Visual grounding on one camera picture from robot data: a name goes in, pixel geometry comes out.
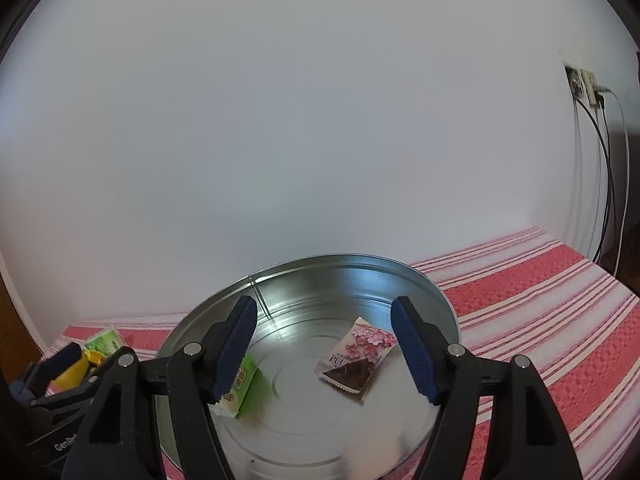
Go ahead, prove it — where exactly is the yellow sponge green backing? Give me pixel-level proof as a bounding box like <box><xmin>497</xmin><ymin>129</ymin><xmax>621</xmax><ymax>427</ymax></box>
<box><xmin>53</xmin><ymin>354</ymin><xmax>90</xmax><ymax>391</ymax></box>

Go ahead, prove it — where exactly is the orange yellow snack packet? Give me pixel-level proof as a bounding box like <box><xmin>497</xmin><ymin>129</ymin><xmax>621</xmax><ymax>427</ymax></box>
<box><xmin>82</xmin><ymin>349</ymin><xmax>108</xmax><ymax>367</ymax></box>

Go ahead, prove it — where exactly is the small green tissue pack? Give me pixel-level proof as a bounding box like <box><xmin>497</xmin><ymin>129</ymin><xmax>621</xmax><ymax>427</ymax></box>
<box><xmin>84</xmin><ymin>326</ymin><xmax>126</xmax><ymax>356</ymax></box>

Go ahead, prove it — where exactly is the large green tissue pack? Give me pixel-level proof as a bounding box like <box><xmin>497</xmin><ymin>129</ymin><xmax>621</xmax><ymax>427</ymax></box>
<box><xmin>209</xmin><ymin>354</ymin><xmax>258</xmax><ymax>418</ymax></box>

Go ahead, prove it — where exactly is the pink blossom snack packet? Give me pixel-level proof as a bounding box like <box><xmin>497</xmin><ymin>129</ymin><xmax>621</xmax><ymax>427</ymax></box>
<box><xmin>314</xmin><ymin>318</ymin><xmax>397</xmax><ymax>394</ymax></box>

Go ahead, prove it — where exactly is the brown wooden door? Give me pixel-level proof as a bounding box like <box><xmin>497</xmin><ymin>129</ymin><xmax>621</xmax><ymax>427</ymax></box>
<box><xmin>0</xmin><ymin>276</ymin><xmax>42</xmax><ymax>382</ymax></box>

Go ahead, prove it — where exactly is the pink striped bed cover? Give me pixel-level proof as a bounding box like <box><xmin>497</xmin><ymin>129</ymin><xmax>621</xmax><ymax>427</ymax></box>
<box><xmin>41</xmin><ymin>226</ymin><xmax>640</xmax><ymax>480</ymax></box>

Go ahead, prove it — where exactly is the round metal cookie tin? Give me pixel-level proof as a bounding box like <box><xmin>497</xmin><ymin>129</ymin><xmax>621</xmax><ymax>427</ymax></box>
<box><xmin>160</xmin><ymin>255</ymin><xmax>460</xmax><ymax>479</ymax></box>

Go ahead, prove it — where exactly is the white power cable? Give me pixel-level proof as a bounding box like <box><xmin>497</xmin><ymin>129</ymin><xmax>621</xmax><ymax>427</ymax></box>
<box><xmin>602</xmin><ymin>86</ymin><xmax>633</xmax><ymax>276</ymax></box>

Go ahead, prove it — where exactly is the black power cable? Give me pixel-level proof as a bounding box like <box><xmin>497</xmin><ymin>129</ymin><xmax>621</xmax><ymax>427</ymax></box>
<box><xmin>574</xmin><ymin>94</ymin><xmax>616</xmax><ymax>266</ymax></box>

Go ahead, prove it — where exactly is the wall power outlet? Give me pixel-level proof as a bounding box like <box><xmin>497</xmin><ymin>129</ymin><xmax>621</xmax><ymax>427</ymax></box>
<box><xmin>564</xmin><ymin>63</ymin><xmax>606</xmax><ymax>110</ymax></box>

